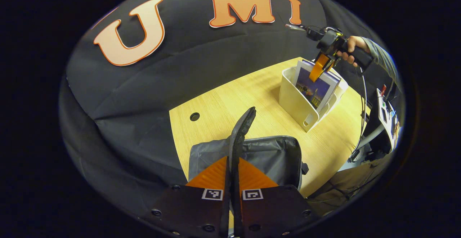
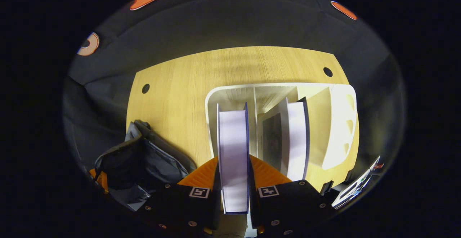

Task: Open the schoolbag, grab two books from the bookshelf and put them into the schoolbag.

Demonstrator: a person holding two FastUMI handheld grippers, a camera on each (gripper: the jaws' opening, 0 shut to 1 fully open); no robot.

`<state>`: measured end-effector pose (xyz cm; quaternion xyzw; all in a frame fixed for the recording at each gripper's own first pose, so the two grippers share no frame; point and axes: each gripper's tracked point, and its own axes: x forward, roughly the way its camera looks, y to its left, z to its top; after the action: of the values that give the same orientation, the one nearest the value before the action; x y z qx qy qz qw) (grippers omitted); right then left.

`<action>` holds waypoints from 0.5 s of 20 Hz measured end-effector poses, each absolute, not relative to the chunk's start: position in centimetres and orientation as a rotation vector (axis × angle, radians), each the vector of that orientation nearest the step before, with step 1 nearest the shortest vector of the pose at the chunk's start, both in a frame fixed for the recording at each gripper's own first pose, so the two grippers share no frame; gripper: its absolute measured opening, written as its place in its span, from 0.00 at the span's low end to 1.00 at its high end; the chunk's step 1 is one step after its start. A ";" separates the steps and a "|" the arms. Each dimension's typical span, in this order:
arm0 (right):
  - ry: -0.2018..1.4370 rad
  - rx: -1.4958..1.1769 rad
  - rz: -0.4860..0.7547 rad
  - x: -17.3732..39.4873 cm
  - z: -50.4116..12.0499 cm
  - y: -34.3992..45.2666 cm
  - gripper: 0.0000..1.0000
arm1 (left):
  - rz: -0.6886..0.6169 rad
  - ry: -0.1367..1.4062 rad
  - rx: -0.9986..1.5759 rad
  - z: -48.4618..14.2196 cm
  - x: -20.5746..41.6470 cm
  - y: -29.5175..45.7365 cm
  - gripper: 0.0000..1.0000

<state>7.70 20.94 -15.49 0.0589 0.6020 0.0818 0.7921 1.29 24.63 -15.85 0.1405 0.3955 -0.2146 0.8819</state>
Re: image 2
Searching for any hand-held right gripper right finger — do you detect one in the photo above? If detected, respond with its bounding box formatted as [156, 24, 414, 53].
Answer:
[249, 154, 338, 236]

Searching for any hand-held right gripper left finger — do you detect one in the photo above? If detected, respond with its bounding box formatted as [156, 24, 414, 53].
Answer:
[142, 155, 221, 233]

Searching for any grey schoolbag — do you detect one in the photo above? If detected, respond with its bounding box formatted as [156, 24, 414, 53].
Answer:
[94, 120, 197, 212]

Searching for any grey portrait cover book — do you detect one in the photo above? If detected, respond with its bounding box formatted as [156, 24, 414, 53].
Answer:
[258, 97, 310, 182]

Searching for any blue cover book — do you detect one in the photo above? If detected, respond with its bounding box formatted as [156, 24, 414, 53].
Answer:
[216, 102, 251, 215]

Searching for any white bookshelf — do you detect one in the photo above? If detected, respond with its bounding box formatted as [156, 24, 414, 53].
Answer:
[205, 82, 358, 181]

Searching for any white electronic device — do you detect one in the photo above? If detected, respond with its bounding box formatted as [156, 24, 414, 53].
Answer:
[331, 155, 384, 210]

